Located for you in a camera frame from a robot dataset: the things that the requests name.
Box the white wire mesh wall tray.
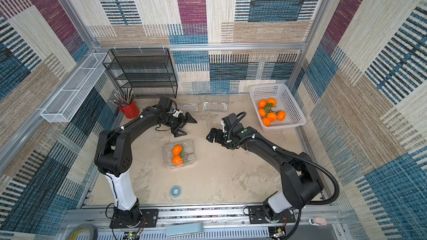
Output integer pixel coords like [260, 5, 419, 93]
[41, 53, 107, 123]

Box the orange container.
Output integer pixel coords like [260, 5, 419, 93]
[266, 112, 278, 122]
[172, 144, 183, 156]
[262, 117, 271, 127]
[172, 156, 183, 167]
[277, 111, 286, 121]
[258, 108, 266, 118]

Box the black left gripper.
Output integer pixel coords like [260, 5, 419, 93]
[162, 112, 199, 138]

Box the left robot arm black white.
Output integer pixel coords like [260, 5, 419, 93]
[94, 97, 197, 228]

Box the white plastic perforated basket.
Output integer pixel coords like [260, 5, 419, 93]
[249, 83, 306, 132]

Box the light blue flat case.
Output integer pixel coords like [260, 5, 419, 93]
[165, 222, 203, 237]

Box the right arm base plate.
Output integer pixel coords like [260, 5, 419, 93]
[243, 205, 296, 224]

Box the blue tape roll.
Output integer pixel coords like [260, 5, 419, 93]
[170, 186, 182, 198]

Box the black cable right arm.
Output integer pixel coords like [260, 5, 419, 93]
[273, 146, 340, 240]

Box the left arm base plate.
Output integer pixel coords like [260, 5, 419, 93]
[110, 209, 159, 229]

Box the grey tape roll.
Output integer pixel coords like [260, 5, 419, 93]
[66, 223, 98, 240]

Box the small pink white object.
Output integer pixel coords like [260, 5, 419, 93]
[308, 217, 328, 226]

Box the black wire shelf rack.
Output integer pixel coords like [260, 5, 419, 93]
[102, 48, 178, 98]

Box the clear clamshell container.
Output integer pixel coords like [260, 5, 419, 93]
[178, 102, 199, 113]
[162, 140, 197, 169]
[202, 101, 228, 112]

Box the red cup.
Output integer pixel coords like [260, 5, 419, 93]
[119, 101, 140, 120]

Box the orange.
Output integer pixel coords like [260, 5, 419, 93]
[267, 98, 277, 107]
[258, 99, 268, 108]

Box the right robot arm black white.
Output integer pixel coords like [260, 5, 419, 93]
[206, 112, 340, 222]

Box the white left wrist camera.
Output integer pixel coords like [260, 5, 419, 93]
[171, 108, 182, 117]

